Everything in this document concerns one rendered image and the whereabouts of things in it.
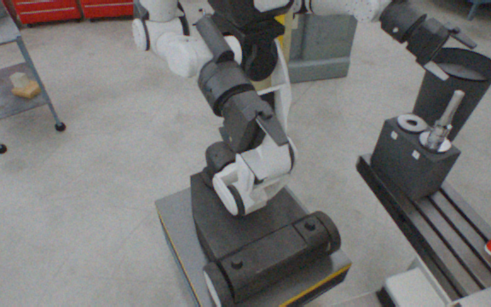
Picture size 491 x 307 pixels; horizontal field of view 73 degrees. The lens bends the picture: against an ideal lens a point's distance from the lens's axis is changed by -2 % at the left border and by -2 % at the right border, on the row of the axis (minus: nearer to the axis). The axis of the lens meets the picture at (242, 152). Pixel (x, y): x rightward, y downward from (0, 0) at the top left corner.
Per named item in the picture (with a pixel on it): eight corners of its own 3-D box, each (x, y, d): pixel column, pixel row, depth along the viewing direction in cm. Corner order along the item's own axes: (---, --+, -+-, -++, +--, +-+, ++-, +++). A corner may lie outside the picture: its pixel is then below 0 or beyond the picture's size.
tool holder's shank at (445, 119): (435, 122, 100) (450, 90, 92) (443, 120, 101) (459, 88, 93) (442, 129, 98) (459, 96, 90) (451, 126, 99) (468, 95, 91)
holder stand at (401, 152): (411, 201, 112) (434, 159, 98) (370, 159, 127) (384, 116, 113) (438, 191, 115) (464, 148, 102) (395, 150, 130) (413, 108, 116)
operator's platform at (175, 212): (165, 241, 207) (153, 200, 179) (261, 199, 231) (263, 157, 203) (222, 368, 157) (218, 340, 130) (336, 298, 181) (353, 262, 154)
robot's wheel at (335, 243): (302, 230, 166) (308, 205, 152) (310, 226, 168) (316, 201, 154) (328, 263, 153) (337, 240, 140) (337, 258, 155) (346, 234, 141)
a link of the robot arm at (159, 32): (169, 71, 74) (143, 60, 89) (210, 63, 79) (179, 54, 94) (161, 20, 69) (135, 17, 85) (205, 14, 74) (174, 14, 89)
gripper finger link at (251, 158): (271, 175, 61) (255, 147, 63) (257, 180, 59) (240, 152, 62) (268, 179, 62) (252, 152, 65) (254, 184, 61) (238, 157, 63)
